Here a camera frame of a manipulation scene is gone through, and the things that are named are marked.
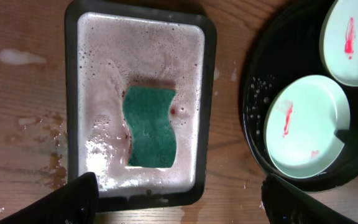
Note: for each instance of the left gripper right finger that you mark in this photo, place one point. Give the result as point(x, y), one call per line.
point(284, 203)

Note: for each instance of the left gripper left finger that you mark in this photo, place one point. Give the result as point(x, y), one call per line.
point(76, 203)

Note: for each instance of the pale green plate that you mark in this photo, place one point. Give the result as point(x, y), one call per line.
point(300, 126)
point(338, 42)

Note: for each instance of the green scrubbing sponge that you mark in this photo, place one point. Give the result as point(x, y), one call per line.
point(146, 111)

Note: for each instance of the round black serving tray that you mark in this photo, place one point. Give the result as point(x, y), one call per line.
point(286, 49)

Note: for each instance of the black rectangular soapy water tray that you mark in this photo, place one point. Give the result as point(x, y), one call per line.
point(110, 47)

